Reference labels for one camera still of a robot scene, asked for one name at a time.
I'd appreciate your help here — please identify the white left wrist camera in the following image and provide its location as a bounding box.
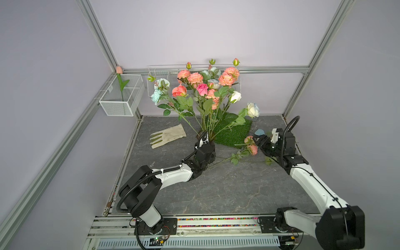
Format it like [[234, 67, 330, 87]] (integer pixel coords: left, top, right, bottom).
[[194, 131, 209, 150]]

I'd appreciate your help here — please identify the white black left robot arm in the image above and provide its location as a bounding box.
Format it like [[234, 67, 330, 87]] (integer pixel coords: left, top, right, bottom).
[[115, 131, 216, 233]]

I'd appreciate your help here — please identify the pink tulip in basket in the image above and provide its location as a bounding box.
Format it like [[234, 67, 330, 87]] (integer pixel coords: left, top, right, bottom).
[[116, 66, 130, 102]]

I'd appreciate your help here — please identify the mixed flower bouquet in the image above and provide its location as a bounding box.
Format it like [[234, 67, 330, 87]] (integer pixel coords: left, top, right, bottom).
[[148, 58, 260, 140]]

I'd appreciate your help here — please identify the beige garden glove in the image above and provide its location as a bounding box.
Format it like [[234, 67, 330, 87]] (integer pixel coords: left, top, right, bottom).
[[150, 124, 186, 149]]

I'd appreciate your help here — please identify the white wire basket back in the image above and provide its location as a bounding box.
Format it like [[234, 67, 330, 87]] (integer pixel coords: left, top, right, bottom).
[[147, 64, 234, 96]]

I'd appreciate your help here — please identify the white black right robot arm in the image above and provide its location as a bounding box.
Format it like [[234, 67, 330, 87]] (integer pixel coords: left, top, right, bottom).
[[253, 116, 365, 250]]

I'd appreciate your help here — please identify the white wire basket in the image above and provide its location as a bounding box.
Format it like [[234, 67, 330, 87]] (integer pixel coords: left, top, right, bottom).
[[147, 64, 234, 96], [99, 74, 145, 117]]

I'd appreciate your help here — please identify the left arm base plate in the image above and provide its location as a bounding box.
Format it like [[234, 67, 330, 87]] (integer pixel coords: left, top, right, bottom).
[[135, 217, 178, 235]]

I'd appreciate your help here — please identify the white wire basket left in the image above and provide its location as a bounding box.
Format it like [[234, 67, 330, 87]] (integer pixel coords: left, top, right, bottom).
[[99, 74, 145, 117]]

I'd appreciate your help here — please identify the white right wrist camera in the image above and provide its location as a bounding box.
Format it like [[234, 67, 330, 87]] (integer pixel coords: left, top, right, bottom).
[[271, 128, 279, 144]]

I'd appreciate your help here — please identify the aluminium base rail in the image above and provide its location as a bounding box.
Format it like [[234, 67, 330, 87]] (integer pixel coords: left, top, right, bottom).
[[81, 213, 323, 250]]

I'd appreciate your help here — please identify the pink peony flower stem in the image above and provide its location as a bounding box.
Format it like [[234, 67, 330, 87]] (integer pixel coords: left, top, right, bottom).
[[212, 157, 276, 166]]

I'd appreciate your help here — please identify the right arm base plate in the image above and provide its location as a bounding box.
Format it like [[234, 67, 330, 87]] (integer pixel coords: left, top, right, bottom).
[[257, 216, 287, 233]]

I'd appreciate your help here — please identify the green artificial grass mat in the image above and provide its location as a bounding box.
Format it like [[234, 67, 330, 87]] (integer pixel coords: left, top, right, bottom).
[[214, 118, 253, 149]]

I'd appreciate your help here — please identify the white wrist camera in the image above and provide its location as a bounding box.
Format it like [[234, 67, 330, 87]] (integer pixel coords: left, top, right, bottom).
[[271, 128, 279, 144], [194, 131, 209, 150]]

